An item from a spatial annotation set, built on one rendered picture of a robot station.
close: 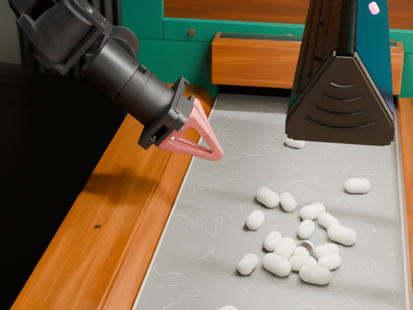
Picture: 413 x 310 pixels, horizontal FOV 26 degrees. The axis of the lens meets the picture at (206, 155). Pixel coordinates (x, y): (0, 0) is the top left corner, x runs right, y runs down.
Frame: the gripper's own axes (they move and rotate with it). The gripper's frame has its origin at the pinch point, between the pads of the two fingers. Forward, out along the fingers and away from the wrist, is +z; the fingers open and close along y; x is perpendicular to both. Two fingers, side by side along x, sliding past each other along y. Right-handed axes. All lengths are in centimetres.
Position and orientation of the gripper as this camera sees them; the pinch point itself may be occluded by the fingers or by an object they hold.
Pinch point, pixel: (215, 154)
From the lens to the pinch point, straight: 113.2
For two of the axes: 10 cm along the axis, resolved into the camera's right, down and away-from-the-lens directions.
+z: 7.6, 6.1, 2.4
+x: -6.4, 6.3, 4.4
